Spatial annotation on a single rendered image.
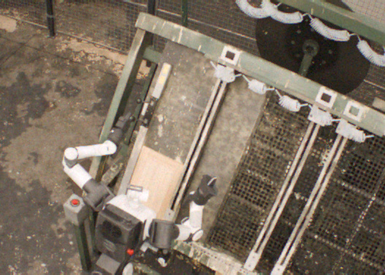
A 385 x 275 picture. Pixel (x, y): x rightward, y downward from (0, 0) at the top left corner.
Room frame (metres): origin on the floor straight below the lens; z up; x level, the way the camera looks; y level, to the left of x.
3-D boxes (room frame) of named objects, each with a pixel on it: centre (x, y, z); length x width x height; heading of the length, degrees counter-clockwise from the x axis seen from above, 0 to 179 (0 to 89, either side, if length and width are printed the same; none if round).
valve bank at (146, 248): (1.64, 0.28, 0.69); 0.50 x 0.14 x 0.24; 67
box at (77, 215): (1.75, 0.71, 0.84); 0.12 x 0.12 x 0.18; 67
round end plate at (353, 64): (2.54, -0.66, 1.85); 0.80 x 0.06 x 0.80; 67
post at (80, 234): (1.75, 0.71, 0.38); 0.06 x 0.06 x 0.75; 67
